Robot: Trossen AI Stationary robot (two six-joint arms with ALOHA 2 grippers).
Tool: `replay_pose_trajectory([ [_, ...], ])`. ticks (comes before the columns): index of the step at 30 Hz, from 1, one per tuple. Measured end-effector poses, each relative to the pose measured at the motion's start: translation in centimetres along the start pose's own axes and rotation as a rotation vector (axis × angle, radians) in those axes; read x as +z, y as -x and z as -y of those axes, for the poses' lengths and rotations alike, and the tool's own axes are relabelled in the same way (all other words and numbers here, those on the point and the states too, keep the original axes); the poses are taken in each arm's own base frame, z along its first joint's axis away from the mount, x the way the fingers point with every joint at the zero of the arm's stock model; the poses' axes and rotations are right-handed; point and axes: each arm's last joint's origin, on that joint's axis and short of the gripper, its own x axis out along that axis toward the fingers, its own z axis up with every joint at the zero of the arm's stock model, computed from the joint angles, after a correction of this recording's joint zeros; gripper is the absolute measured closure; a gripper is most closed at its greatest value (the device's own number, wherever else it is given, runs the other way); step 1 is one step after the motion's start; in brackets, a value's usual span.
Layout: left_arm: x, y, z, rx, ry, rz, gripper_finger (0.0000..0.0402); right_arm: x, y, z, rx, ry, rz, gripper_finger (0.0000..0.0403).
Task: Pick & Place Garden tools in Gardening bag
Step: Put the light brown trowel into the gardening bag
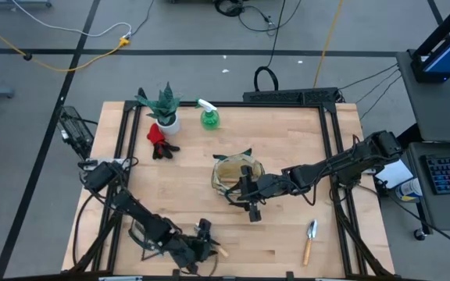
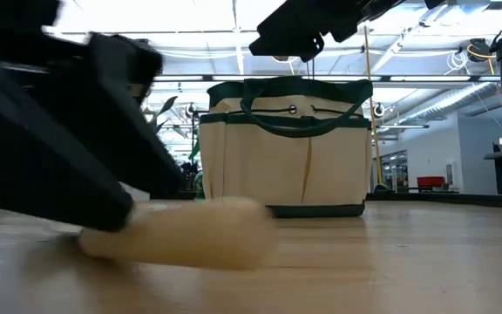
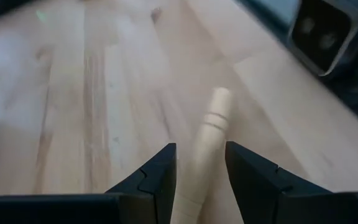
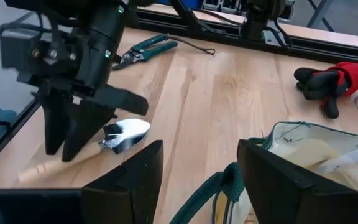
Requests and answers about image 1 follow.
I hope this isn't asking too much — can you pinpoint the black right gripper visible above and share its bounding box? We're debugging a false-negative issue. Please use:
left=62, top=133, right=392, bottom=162
left=224, top=165, right=288, bottom=223

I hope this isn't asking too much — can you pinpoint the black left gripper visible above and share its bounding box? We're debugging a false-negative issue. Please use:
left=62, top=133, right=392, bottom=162
left=170, top=218, right=221, bottom=276

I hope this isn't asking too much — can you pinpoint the wide trowel wooden handle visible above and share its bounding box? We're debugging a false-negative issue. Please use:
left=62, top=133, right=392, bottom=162
left=195, top=221, right=229, bottom=258

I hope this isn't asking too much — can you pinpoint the beige green gardening bag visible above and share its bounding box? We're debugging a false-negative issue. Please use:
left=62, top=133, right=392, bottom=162
left=210, top=147, right=267, bottom=205

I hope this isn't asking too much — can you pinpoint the green spray bottle white trigger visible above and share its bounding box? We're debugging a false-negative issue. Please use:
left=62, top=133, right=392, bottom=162
left=194, top=97, right=221, bottom=131

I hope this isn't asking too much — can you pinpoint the narrow trowel wooden handle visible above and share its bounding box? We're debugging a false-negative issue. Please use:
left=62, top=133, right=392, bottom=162
left=302, top=219, right=319, bottom=267

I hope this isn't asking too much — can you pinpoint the red black gardening glove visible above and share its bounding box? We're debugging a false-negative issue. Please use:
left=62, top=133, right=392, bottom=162
left=146, top=123, right=180, bottom=160

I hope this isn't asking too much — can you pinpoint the snake plant in white pot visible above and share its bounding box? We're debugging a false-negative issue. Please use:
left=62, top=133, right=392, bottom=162
left=134, top=81, right=182, bottom=137

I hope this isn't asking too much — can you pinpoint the black perforated box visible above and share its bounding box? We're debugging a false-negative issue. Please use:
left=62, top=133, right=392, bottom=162
left=242, top=87, right=341, bottom=105

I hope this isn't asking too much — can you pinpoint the white paper sheet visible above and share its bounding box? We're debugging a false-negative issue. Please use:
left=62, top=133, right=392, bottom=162
left=373, top=158, right=416, bottom=190

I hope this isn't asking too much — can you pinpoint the white blue can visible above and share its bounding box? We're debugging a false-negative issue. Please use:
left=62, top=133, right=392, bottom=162
left=395, top=177, right=423, bottom=203

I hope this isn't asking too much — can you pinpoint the grey desk cart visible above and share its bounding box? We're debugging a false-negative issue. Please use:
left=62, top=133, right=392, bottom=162
left=395, top=49, right=450, bottom=241

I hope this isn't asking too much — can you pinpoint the black coiled cable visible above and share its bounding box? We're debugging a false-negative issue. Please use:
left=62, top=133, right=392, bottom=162
left=252, top=0, right=287, bottom=93

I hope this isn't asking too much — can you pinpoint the thin black cable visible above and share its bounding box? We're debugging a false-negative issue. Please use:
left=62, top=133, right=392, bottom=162
left=355, top=69, right=401, bottom=105
left=359, top=74, right=402, bottom=121
left=337, top=63, right=400, bottom=91

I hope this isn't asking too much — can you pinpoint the black wire mesh box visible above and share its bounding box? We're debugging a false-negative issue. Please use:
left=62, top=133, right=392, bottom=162
left=55, top=105, right=95, bottom=159

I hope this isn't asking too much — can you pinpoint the yellow hanging cord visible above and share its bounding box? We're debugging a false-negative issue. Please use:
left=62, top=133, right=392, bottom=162
left=312, top=0, right=345, bottom=89

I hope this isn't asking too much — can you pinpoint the black cable bundle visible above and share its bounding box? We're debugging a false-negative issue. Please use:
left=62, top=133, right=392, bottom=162
left=212, top=0, right=304, bottom=36

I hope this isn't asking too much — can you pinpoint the yellow floor extension cable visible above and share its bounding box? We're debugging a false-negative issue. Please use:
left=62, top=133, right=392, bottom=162
left=0, top=13, right=131, bottom=73

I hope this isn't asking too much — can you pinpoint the black floor cable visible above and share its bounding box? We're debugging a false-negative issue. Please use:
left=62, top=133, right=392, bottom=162
left=377, top=183, right=450, bottom=254

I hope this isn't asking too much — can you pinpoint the white floor cable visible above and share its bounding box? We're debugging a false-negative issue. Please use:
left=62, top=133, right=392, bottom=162
left=12, top=0, right=133, bottom=39

